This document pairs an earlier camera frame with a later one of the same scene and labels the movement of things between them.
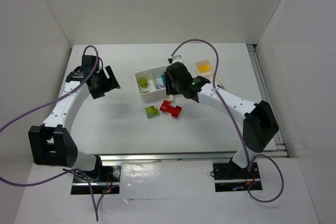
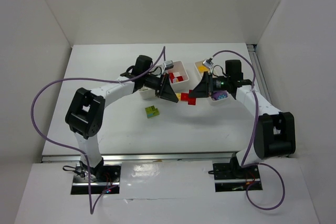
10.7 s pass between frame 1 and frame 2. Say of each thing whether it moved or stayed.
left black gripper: moved
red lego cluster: moved
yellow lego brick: stayed
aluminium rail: stayed
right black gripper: moved
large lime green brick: stayed
